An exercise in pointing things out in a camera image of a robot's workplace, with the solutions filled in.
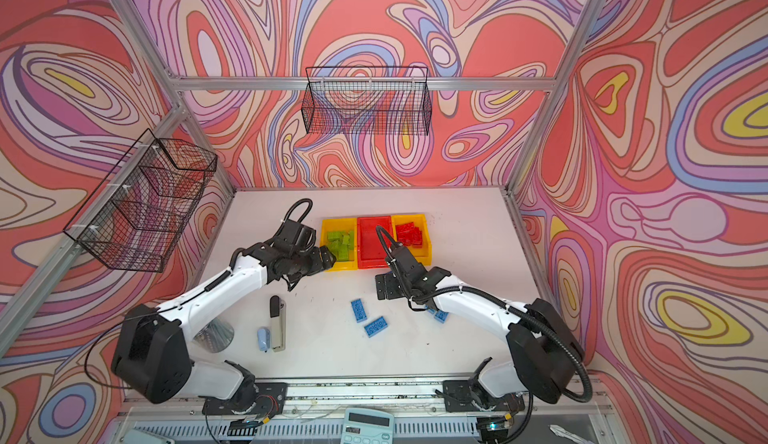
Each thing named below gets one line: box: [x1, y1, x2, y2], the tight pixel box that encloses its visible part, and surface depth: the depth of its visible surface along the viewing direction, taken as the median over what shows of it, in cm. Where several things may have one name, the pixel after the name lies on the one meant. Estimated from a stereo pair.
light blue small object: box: [257, 326, 271, 353], surface depth 83 cm
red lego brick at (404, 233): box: [395, 222, 415, 246], surface depth 103 cm
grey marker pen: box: [270, 295, 286, 352], surface depth 84 cm
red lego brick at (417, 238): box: [412, 226, 423, 249], surface depth 103 cm
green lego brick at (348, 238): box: [342, 230, 354, 247], surface depth 101 cm
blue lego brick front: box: [364, 316, 388, 338], surface depth 86 cm
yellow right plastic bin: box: [391, 214, 432, 266], surface depth 103 cm
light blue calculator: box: [340, 408, 395, 444], surface depth 69 cm
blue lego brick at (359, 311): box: [351, 298, 368, 323], surface depth 90 cm
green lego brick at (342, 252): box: [336, 244, 353, 261], surface depth 101 cm
